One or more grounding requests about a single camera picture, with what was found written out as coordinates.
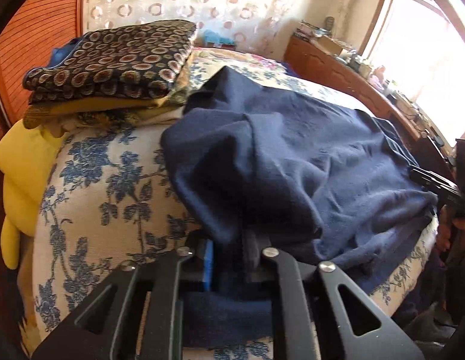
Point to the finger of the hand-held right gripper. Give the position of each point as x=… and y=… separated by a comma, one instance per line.
x=435, y=183

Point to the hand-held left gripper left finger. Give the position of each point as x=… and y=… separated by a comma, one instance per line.
x=208, y=270

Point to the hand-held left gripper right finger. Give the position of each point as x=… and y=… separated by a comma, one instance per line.
x=257, y=266

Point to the navy t-shirt with orange print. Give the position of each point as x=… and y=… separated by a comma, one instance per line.
x=273, y=138

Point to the person's right hand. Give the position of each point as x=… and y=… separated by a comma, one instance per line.
x=463, y=227

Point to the bright window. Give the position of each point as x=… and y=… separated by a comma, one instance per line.
x=423, y=63

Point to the blue floral bedspread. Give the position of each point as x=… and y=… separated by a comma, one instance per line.
x=105, y=195

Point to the assorted small clutter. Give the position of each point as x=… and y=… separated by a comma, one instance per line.
x=371, y=69

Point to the person's dark clothing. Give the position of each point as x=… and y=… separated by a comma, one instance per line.
x=431, y=326

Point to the wooden cabinet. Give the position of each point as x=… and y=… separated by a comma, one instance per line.
x=330, y=68

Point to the cream folded cloth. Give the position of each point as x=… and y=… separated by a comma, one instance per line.
x=157, y=116

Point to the yellow sunflower folded cloth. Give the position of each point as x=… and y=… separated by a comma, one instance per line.
x=105, y=105

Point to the stack of papers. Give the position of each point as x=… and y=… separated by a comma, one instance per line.
x=309, y=30

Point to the pink floral satin blanket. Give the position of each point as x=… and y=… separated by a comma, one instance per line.
x=257, y=59

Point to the yellow blanket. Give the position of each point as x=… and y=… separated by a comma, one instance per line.
x=22, y=165

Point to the circle-patterned folded cloth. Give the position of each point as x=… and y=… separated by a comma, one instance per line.
x=116, y=60

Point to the blue plastic object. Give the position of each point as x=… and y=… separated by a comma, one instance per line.
x=217, y=37

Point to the blue folded cloth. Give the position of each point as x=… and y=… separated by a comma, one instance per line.
x=62, y=54

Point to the white curtain with circles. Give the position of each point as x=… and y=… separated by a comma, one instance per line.
x=180, y=0

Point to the wooden slatted headboard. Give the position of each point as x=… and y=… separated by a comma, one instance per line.
x=26, y=37

